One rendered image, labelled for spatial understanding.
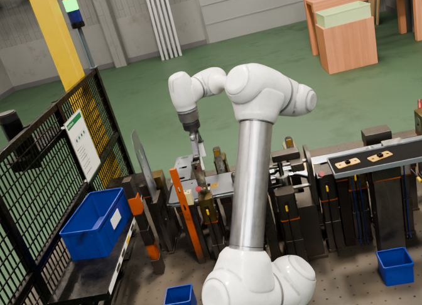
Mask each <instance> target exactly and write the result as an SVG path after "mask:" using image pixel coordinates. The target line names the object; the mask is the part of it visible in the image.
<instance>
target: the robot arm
mask: <svg viewBox="0 0 422 305"><path fill-rule="evenodd" d="M168 86H169V91H170V96H171V100H172V102H173V105H174V106H175V108H176V111H177V114H178V117H179V120H180V122H181V123H182V125H183V128H184V131H188V132H190V134H189V138H190V142H191V146H192V152H193V158H195V157H197V158H199V160H200V164H201V167H202V170H205V168H204V165H203V161H202V157H205V156H206V153H205V150H204V146H203V140H202V137H201V135H200V133H199V130H198V128H199V127H200V121H199V119H198V118H199V114H198V109H197V102H198V101H199V100H200V99H201V98H204V97H210V96H213V95H218V94H221V93H222V92H223V91H224V90H225V91H226V94H227V96H228V98H229V100H230V101H231V102H232V106H233V110H234V114H235V118H236V120H237V122H238V123H239V136H238V144H237V159H236V167H235V181H234V195H233V204H232V218H231V226H230V240H229V247H226V248H225V249H223V251H221V253H220V254H219V258H218V260H217V263H216V265H215V267H214V270H213V271H212V272H211V273H210V274H209V275H208V277H207V278H206V280H205V282H204V285H203V288H202V302H203V305H307V304H308V303H309V301H310V299H311V298H312V295H313V293H314V290H315V286H316V281H317V280H316V278H315V272H314V270H313V268H312V267H311V266H310V264H309V263H308V262H306V261H305V260H304V259H302V258H301V257H299V256H297V255H285V256H282V257H279V258H277V259H276V260H275V261H274V262H271V259H270V257H269V255H268V254H267V253H266V251H264V250H263V248H264V231H265V223H266V206H267V197H268V180H269V164H270V155H271V138H272V129H273V125H274V124H275V122H276V121H277V119H278V116H286V117H299V116H302V115H305V114H308V113H310V112H311V111H312V110H313V109H314V108H315V106H316V104H317V96H316V94H315V92H314V91H313V89H311V88H310V87H308V86H306V85H303V84H298V82H296V81H294V80H292V79H290V78H288V77H286V76H284V75H283V74H281V73H280V72H278V71H276V70H274V69H272V68H269V67H267V66H264V65H260V64H257V63H250V64H245V65H239V66H237V67H234V68H233V69H232V70H231V71H230V72H229V74H228V76H227V75H226V73H225V72H224V71H223V69H221V68H217V67H212V68H208V69H206V70H203V71H201V72H199V73H197V74H195V75H194V76H193V77H191V78H190V76H189V75H188V74H187V73H185V72H177V73H175V74H173V75H172V76H171V77H170V78H169V79H168Z"/></svg>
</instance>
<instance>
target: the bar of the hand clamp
mask: <svg viewBox="0 0 422 305"><path fill-rule="evenodd" d="M191 166H192V169H193V173H194V175H195V179H196V181H197V185H198V186H200V187H202V188H204V187H205V188H206V190H207V193H209V192H208V185H207V182H206V179H205V176H204V173H203V170H202V167H201V164H200V160H199V158H197V157H195V158H193V161H191Z"/></svg>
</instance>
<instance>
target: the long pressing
mask: <svg viewBox="0 0 422 305"><path fill-rule="evenodd" d="M421 138H422V135H418V136H413V137H407V138H403V139H402V140H403V141H404V142H405V141H411V140H415V139H421ZM370 146H373V147H374V148H375V147H381V143H379V144H373V145H370ZM367 147H369V146H364V147H358V148H355V149H349V150H345V151H339V152H334V153H330V154H324V155H321V156H315V157H312V158H311V161H312V163H313V165H314V164H320V163H325V162H327V158H328V157H332V156H338V155H341V154H347V153H352V152H356V151H362V150H365V149H366V148H367ZM289 169H291V167H290V166H285V167H283V171H286V170H289ZM232 172H235V171H229V172H226V173H220V174H215V175H211V176H206V177H205V179H206V182H207V184H208V183H210V184H212V183H218V187H216V188H211V191H212V193H213V198H214V200H216V199H219V198H225V197H229V196H233V195H234V183H233V182H232V179H231V173H232ZM269 172H270V173H274V169H270V170H269ZM289 175H290V178H291V177H295V176H298V177H302V178H306V179H308V173H307V171H306V169H305V170H304V171H299V172H296V173H292V172H289ZM271 181H275V177H274V176H271ZM191 183H192V184H191ZM181 185H182V187H183V190H184V191H185V190H192V194H193V197H194V200H195V203H198V192H197V191H196V190H195V188H196V187H197V186H198V185H197V181H196V179H190V180H187V181H181ZM166 206H167V207H168V208H175V207H179V206H180V202H179V200H178V197H177V193H176V190H175V187H174V185H171V186H170V190H169V193H168V198H167V201H166Z"/></svg>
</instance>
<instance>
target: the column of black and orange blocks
mask: <svg viewBox="0 0 422 305"><path fill-rule="evenodd" d="M122 185H123V187H124V190H125V192H126V195H127V200H128V203H129V206H130V207H131V211H132V213H133V215H134V217H135V219H136V222H137V224H138V227H139V230H140V231H139V232H140V234H141V237H142V239H143V242H144V245H145V246H146V248H147V251H148V254H149V256H150V259H151V263H152V266H153V269H154V271H155V274H156V275H158V274H164V272H165V264H164V262H163V259H162V256H161V253H160V252H159V250H158V247H157V244H156V241H155V237H154V234H153V231H152V229H151V226H150V224H149V222H148V219H147V217H146V214H145V212H144V206H143V204H142V201H141V199H140V196H139V193H138V192H137V189H136V187H135V184H134V181H133V178H132V176H130V177H127V178H124V179H123V181H122Z"/></svg>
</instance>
